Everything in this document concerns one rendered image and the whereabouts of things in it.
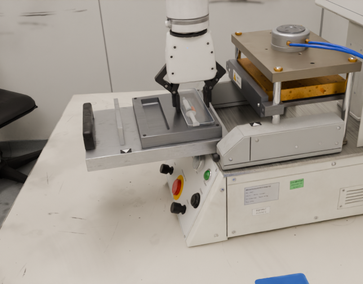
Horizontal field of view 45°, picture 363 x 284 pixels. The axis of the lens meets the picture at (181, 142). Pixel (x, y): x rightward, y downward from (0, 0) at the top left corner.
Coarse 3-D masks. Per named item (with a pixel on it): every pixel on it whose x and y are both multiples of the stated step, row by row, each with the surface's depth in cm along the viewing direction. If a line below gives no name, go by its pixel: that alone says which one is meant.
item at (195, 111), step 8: (192, 88) 105; (184, 96) 101; (192, 96) 101; (184, 104) 97; (192, 104) 97; (200, 104) 97; (184, 112) 94; (192, 112) 94; (200, 112) 93; (208, 112) 93; (192, 120) 90; (200, 120) 90; (208, 120) 90
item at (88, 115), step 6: (84, 108) 97; (90, 108) 97; (84, 114) 94; (90, 114) 94; (84, 120) 92; (90, 120) 92; (84, 126) 89; (90, 126) 89; (84, 132) 87; (90, 132) 88; (84, 138) 88; (90, 138) 88; (84, 144) 88; (90, 144) 89
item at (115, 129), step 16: (96, 112) 104; (112, 112) 104; (128, 112) 103; (96, 128) 97; (112, 128) 97; (128, 128) 96; (224, 128) 94; (96, 144) 91; (112, 144) 90; (128, 144) 90; (176, 144) 89; (192, 144) 89; (208, 144) 90; (96, 160) 87; (112, 160) 87; (128, 160) 88; (144, 160) 89; (160, 160) 89
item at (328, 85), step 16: (240, 64) 103; (256, 80) 93; (304, 80) 91; (320, 80) 91; (336, 80) 90; (272, 96) 88; (288, 96) 89; (304, 96) 89; (320, 96) 90; (336, 96) 91
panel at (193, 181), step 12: (192, 156) 103; (180, 168) 109; (192, 168) 101; (204, 168) 95; (216, 168) 89; (168, 180) 115; (192, 180) 100; (204, 180) 94; (180, 192) 104; (192, 192) 98; (204, 192) 92; (180, 216) 101; (192, 216) 95
